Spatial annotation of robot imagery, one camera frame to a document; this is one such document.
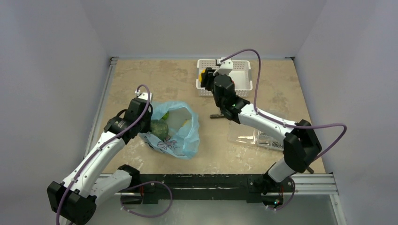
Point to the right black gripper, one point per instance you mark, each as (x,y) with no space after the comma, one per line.
(208,78)

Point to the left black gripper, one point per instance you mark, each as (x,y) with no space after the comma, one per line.
(147,127)

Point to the blue printed plastic bag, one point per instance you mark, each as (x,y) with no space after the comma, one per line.
(183,138)

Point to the yellow fake fruit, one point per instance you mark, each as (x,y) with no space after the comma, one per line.
(203,73)

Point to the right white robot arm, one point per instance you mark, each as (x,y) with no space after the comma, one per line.
(300,143)

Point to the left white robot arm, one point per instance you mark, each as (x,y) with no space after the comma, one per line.
(77,196)

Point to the dark green fake broccoli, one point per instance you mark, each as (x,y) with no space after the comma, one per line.
(159,128)

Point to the green fake fruit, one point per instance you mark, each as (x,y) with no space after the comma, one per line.
(165,116)

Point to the dark metal faucet tap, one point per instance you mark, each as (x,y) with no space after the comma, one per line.
(216,116)

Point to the white perforated plastic basket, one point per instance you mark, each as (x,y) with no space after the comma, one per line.
(240,74)

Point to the clear plastic screw box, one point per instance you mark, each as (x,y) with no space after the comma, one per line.
(247,135)

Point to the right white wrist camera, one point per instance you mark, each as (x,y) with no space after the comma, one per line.
(224,66)

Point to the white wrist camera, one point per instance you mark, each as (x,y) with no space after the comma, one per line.
(224,66)
(146,96)

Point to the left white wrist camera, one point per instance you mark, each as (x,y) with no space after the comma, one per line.
(146,96)

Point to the black handled tool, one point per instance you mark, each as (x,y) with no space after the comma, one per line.
(310,170)

